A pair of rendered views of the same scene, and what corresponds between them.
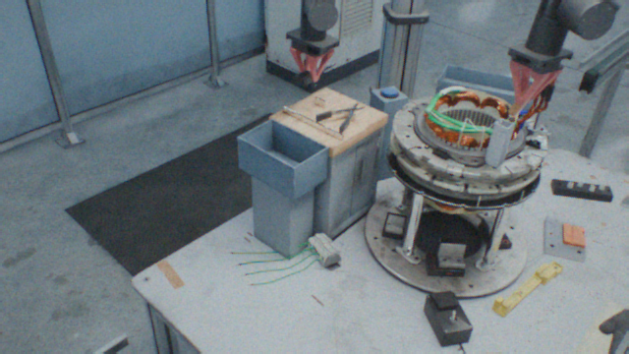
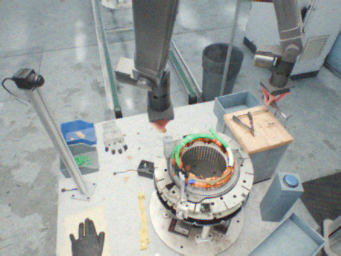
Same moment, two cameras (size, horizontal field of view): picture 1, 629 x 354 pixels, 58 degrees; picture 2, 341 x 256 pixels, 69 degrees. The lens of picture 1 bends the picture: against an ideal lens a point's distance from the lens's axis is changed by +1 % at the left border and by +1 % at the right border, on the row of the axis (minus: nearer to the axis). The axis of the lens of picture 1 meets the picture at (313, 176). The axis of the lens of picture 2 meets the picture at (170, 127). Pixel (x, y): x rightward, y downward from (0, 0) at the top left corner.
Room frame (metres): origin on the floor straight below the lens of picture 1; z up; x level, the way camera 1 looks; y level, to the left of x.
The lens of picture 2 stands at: (1.17, -0.77, 1.77)
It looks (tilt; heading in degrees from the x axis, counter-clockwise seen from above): 47 degrees down; 122
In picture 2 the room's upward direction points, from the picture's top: straight up
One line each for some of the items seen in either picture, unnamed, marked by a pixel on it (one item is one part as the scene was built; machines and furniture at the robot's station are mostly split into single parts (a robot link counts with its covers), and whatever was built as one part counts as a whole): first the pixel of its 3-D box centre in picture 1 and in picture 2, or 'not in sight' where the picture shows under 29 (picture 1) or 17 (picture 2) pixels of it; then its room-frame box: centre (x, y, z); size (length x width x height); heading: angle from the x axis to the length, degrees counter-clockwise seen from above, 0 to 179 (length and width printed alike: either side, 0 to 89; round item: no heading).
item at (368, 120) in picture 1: (328, 120); (256, 128); (1.11, -0.03, 1.05); 0.20 x 0.19 x 0.02; 140
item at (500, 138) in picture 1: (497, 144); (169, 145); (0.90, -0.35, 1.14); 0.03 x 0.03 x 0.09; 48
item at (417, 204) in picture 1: (414, 220); not in sight; (0.94, -0.23, 0.91); 0.02 x 0.02 x 0.21
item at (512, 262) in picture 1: (444, 234); (195, 206); (1.02, -0.33, 0.80); 0.39 x 0.39 x 0.01
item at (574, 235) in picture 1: (574, 235); not in sight; (1.03, -0.64, 0.80); 0.07 x 0.05 x 0.01; 163
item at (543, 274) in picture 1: (530, 285); (142, 219); (0.86, -0.49, 0.80); 0.22 x 0.04 x 0.03; 131
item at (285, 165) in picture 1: (282, 194); (232, 124); (0.99, 0.07, 0.92); 0.17 x 0.11 x 0.28; 50
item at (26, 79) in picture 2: not in sight; (30, 80); (0.57, -0.51, 1.37); 0.06 x 0.04 x 0.04; 23
